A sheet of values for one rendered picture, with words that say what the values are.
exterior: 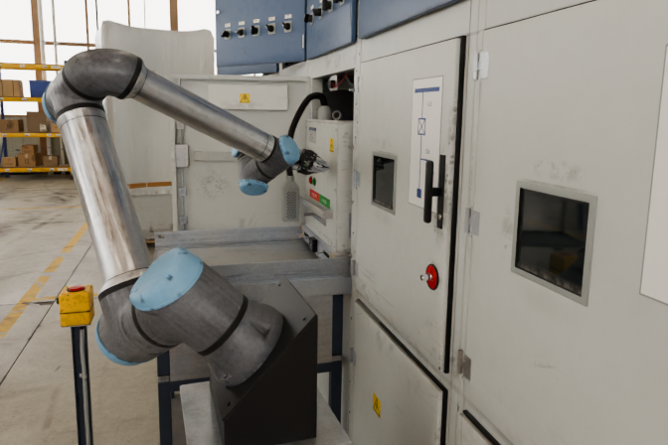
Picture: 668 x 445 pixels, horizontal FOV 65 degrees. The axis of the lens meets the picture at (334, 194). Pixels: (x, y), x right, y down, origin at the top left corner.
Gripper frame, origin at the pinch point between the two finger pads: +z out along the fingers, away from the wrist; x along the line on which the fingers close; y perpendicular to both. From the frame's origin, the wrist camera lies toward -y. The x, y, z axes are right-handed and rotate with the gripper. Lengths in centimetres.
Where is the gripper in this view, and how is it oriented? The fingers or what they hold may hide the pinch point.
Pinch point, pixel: (325, 167)
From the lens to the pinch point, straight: 195.0
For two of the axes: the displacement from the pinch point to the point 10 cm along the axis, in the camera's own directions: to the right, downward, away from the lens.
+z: 8.2, 1.9, 5.4
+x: 2.4, -9.7, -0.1
